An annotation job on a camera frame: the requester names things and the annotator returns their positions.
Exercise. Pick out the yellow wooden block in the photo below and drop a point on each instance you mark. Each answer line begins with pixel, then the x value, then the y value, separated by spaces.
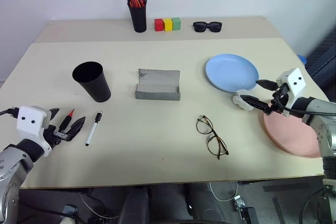
pixel 168 24

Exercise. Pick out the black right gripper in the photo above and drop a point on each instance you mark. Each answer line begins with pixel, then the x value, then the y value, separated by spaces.
pixel 280 98

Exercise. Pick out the black pen with red tip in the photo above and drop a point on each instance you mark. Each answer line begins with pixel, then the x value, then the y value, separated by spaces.
pixel 67 119

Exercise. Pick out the grey open glasses case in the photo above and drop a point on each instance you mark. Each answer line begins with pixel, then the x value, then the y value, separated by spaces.
pixel 158 85

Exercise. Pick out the dark grey radiator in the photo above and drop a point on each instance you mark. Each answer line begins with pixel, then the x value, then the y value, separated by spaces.
pixel 324 56

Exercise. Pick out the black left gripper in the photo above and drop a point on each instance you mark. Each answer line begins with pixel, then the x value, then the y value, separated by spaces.
pixel 60 135

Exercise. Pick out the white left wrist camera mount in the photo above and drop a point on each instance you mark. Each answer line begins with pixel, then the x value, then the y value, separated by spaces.
pixel 30 123

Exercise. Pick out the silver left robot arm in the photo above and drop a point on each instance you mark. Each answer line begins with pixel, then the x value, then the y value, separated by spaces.
pixel 11 166

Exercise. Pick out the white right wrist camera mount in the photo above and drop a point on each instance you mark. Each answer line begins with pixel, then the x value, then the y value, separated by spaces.
pixel 295 82

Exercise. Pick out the pink plate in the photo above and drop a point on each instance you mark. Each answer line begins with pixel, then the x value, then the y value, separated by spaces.
pixel 291 136

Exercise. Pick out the black sunglasses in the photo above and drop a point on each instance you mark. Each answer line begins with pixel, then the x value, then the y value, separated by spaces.
pixel 207 26

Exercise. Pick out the red and black pen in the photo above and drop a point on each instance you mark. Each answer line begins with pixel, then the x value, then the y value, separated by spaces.
pixel 135 3

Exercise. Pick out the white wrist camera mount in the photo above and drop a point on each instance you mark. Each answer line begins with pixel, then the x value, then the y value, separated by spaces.
pixel 295 82
pixel 30 123

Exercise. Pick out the green wooden block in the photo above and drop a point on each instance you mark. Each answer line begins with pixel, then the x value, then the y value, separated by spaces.
pixel 177 23

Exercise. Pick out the small white plastic object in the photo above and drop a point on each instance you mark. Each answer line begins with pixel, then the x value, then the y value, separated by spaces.
pixel 240 102

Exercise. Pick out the black pen holder cup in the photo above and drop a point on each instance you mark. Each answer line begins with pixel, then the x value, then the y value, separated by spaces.
pixel 137 19

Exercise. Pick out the light blue plate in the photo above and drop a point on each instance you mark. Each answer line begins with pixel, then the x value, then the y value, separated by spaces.
pixel 231 73

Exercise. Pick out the empty black cup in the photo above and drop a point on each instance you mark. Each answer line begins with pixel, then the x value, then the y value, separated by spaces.
pixel 92 81

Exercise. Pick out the red wooden block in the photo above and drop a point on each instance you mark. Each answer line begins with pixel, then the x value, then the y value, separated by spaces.
pixel 158 24

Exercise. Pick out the tortoiseshell round eyeglasses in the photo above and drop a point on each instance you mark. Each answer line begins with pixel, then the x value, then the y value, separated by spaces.
pixel 212 137

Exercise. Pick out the blue round object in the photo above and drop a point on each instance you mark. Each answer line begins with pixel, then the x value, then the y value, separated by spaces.
pixel 302 58

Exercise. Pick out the dark rounded shape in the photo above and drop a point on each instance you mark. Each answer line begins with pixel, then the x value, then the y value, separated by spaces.
pixel 135 205
pixel 203 203

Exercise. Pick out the white marker with black cap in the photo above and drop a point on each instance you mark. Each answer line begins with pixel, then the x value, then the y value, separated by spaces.
pixel 93 129

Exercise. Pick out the silver metal caster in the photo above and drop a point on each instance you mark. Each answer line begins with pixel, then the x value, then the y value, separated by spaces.
pixel 239 203

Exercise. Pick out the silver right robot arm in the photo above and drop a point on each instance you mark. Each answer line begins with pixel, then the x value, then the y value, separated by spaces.
pixel 321 121

